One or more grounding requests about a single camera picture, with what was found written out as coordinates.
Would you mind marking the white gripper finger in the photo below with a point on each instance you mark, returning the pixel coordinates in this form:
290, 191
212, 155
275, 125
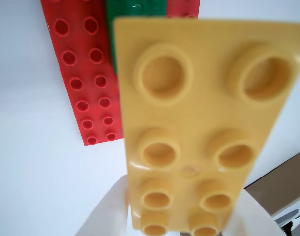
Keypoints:
108, 211
255, 218

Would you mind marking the yellow lego brick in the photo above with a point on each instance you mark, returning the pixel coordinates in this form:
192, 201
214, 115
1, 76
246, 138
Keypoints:
201, 110

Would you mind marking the red lego baseplate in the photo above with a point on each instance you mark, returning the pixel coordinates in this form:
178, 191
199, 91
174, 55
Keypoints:
78, 66

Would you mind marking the green lego brick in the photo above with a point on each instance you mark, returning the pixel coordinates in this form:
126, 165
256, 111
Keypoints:
140, 8

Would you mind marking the dark floor stand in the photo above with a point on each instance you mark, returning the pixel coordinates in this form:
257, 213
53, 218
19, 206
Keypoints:
290, 221

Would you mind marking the brown cardboard box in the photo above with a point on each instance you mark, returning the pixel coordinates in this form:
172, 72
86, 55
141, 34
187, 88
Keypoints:
282, 184

